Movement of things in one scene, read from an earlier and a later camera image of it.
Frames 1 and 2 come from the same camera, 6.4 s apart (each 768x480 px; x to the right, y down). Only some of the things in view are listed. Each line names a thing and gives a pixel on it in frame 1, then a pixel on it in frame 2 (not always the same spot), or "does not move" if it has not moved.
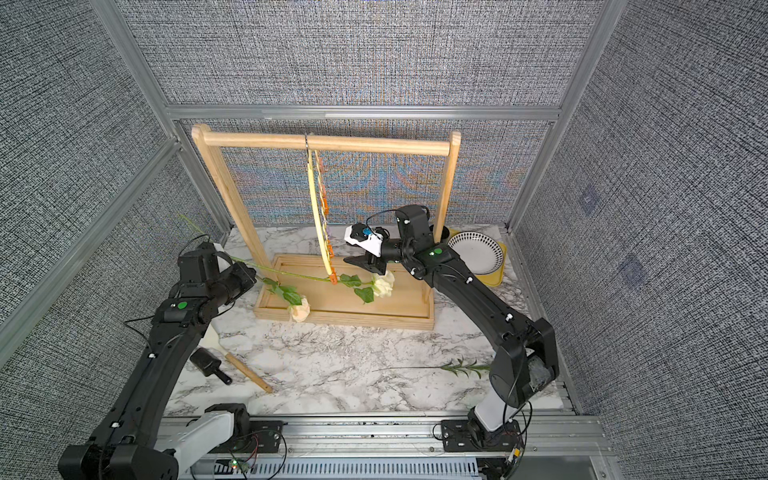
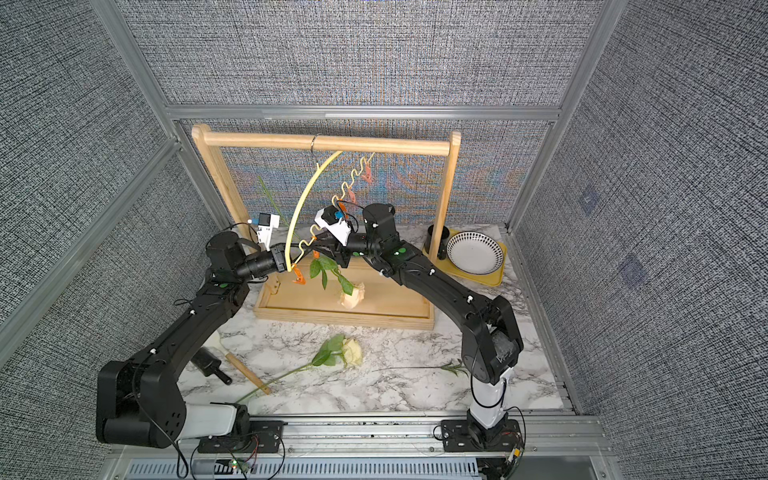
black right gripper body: (393, 253) to (344, 254)
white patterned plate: (478, 250) does not move
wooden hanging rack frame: (331, 291) does not move
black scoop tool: (207, 362) does not move
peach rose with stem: (299, 307) to (352, 294)
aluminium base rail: (564, 447) does not move
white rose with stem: (381, 285) to (347, 349)
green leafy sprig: (460, 366) does not move
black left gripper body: (237, 280) to (278, 258)
